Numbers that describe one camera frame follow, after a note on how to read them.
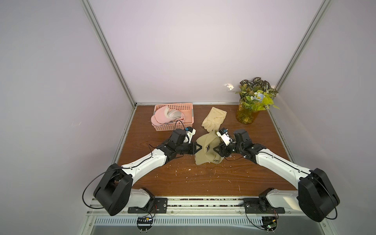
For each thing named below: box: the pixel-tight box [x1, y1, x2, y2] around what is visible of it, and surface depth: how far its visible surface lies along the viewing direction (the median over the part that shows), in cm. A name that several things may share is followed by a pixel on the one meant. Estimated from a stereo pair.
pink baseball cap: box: [150, 106, 185, 126], surface depth 106 cm
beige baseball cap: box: [194, 130, 225, 165], surface depth 85 cm
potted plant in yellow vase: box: [235, 76, 281, 125], surface depth 102 cm
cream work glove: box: [201, 106, 228, 133], surface depth 112 cm
